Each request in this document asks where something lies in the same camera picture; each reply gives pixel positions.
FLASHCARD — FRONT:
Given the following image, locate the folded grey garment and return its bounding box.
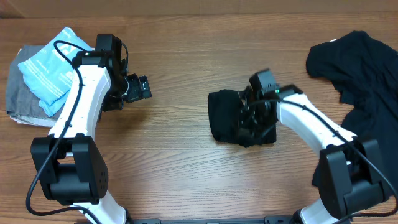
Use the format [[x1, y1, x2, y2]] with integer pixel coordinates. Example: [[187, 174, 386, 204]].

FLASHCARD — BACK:
[[6, 45, 75, 120]]

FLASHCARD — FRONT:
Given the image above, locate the plain black t-shirt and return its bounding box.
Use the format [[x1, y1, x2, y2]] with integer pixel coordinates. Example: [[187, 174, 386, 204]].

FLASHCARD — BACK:
[[306, 31, 397, 187]]

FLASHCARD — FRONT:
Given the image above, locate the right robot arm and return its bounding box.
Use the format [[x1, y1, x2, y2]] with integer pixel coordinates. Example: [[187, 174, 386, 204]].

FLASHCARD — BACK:
[[238, 85, 397, 223]]

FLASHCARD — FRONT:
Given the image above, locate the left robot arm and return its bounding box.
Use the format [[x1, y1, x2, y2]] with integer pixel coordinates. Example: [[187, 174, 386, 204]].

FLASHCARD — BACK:
[[26, 50, 152, 223]]

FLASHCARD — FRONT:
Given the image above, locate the white folded cloth underneath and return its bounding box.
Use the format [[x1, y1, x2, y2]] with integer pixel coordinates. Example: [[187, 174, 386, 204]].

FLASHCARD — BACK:
[[9, 47, 63, 129]]

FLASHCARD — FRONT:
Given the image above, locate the folded light blue garment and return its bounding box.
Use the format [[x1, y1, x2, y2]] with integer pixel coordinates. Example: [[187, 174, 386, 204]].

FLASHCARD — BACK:
[[17, 27, 91, 117]]

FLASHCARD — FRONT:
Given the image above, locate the black polo shirt with logo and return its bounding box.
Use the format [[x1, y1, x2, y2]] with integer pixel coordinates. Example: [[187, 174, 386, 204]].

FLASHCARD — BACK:
[[208, 90, 277, 147]]

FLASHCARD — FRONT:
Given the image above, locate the brown cardboard barrier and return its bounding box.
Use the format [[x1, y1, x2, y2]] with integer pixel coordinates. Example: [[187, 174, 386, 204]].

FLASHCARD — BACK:
[[1, 0, 397, 18]]

